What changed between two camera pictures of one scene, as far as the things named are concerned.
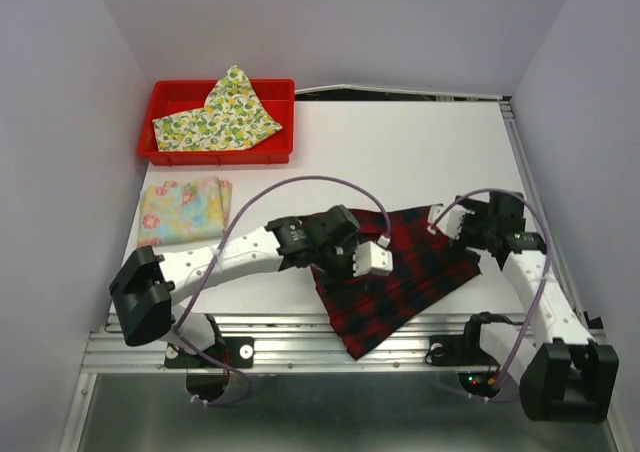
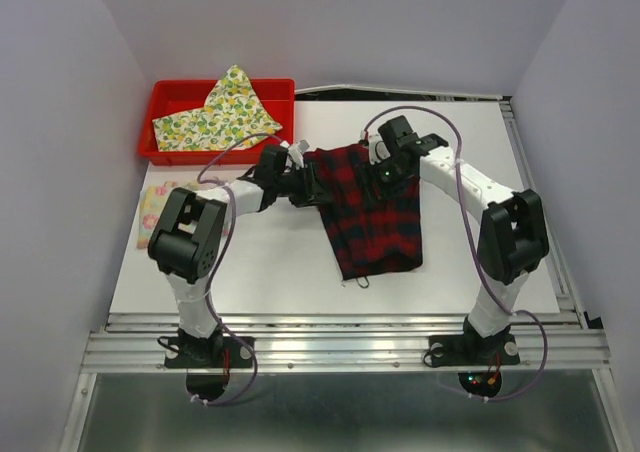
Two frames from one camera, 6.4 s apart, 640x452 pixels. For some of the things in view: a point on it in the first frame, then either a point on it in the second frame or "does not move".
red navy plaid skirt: x=367 y=311 -> x=368 y=235
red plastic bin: x=172 y=98 does not move
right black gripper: x=481 y=209 -> x=383 y=194
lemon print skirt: x=232 y=118 does not move
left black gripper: x=349 y=248 -> x=312 y=193
